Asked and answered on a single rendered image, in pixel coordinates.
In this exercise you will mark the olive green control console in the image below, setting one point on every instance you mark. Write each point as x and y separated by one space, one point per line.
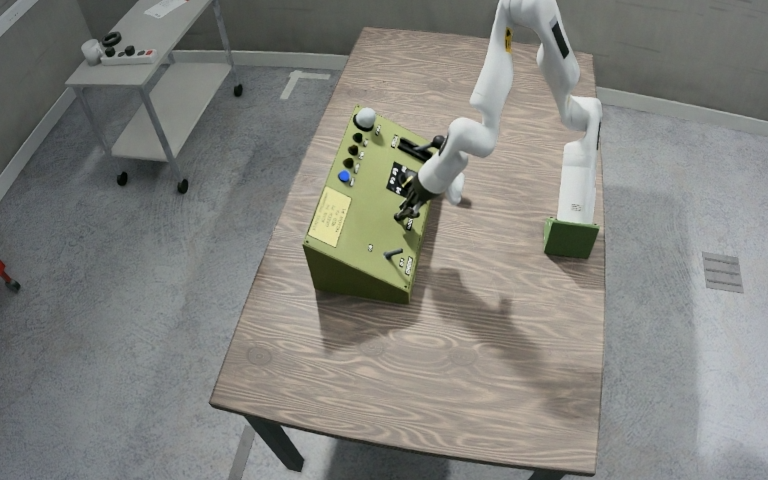
354 239

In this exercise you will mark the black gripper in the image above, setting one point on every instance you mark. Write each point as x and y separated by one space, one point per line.
415 200

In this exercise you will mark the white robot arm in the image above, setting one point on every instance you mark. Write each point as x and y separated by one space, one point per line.
561 71

